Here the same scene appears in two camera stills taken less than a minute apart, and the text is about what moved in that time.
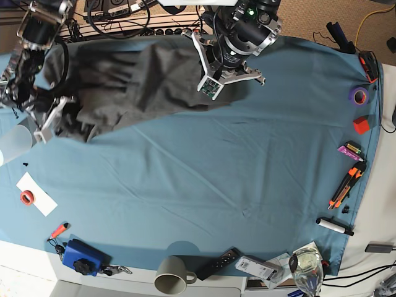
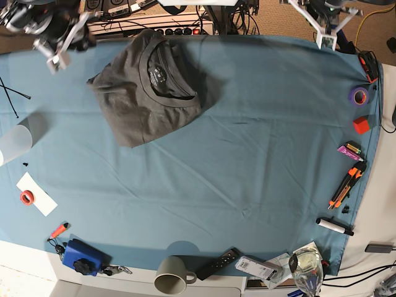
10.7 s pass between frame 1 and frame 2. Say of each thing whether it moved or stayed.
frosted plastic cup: stayed
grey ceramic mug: stayed
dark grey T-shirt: moved
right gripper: moved
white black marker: stayed
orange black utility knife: stayed
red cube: stayed
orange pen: stayed
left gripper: moved
